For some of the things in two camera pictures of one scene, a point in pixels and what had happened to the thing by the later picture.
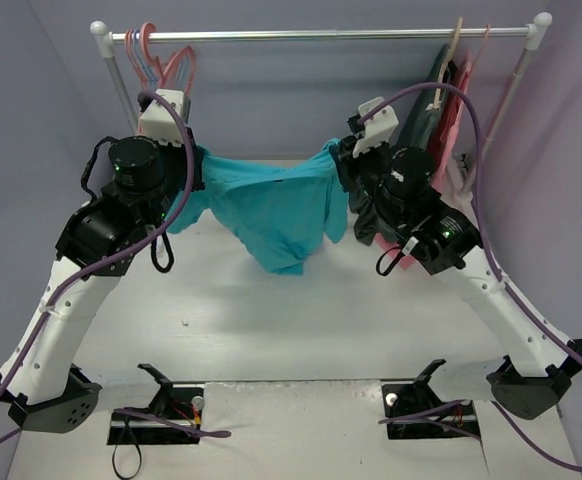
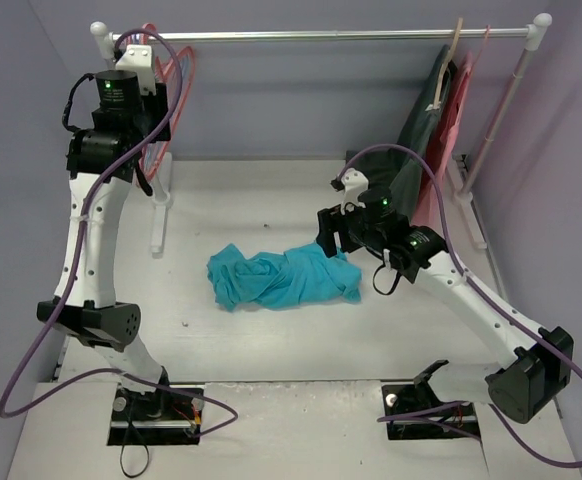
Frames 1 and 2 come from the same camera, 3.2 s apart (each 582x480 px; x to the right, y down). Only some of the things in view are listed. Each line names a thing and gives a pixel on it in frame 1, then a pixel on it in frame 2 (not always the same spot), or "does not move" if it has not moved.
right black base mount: [405, 399] does not move
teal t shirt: [280, 213] → [300, 274]
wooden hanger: [437, 99] does not move
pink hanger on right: [486, 36] does not move
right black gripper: [346, 161] → [328, 231]
